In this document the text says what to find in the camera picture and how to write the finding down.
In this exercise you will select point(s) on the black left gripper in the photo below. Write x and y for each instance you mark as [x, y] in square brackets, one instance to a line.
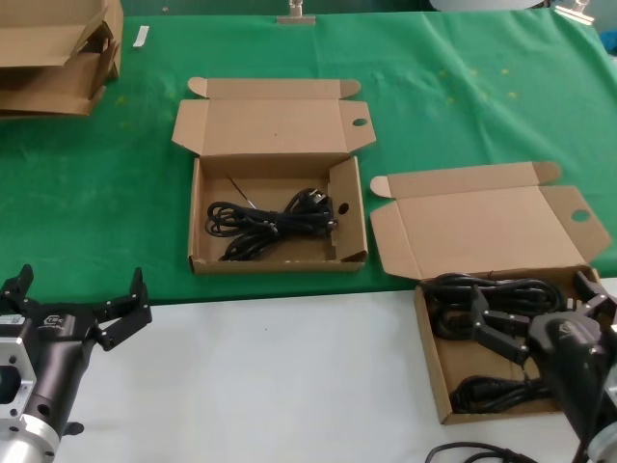
[62, 337]

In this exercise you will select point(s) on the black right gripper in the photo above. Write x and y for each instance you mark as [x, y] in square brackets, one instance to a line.
[573, 366]

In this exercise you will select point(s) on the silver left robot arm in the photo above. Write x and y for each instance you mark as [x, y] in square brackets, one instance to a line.
[24, 441]

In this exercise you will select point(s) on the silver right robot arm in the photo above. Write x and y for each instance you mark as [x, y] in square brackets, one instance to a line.
[607, 448]

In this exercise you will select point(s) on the open brown cardboard box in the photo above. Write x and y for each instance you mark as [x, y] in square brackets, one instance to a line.
[270, 125]
[482, 226]

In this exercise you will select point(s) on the folded brown cardboard box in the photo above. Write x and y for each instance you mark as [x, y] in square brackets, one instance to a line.
[43, 34]
[48, 91]

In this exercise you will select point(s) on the green table cloth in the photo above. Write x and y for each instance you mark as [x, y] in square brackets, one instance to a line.
[96, 193]

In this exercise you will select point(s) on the small white strip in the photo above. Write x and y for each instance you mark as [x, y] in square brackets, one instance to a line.
[141, 37]

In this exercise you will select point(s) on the silver metal table clip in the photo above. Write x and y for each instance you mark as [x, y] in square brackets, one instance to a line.
[296, 18]
[576, 12]

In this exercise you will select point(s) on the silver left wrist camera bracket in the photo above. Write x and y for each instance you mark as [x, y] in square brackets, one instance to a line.
[17, 376]

